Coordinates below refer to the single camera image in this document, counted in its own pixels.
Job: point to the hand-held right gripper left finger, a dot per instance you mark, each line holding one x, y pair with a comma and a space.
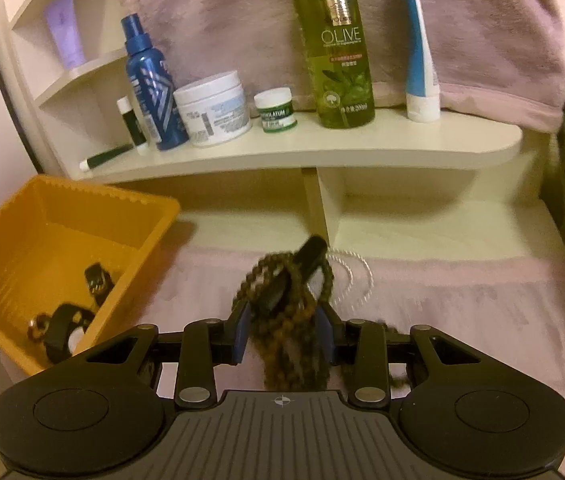
242, 332

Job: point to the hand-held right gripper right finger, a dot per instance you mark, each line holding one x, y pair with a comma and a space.
323, 332

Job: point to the orange ribbed plastic tray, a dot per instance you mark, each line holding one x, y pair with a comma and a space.
37, 230

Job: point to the black fitness band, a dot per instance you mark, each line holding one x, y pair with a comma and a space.
312, 250

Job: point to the pink plush mat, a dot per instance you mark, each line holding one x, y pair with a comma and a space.
462, 300

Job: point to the dark green white-capped tube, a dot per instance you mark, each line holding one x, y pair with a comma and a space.
110, 155

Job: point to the cream wooden shelf unit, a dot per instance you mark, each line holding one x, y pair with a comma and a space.
312, 145

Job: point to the small green white jar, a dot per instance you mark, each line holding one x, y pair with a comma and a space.
275, 115

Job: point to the white cream jar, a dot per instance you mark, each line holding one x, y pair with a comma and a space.
212, 110

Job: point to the purple cosmetic tube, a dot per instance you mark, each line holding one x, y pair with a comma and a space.
65, 35

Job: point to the blue spray bottle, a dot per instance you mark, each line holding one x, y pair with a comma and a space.
152, 90

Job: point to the green olive spray bottle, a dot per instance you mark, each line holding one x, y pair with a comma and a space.
337, 60

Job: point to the blue white tube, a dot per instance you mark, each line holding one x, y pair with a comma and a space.
420, 75

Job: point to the pink hanging blanket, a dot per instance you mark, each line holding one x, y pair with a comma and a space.
487, 35

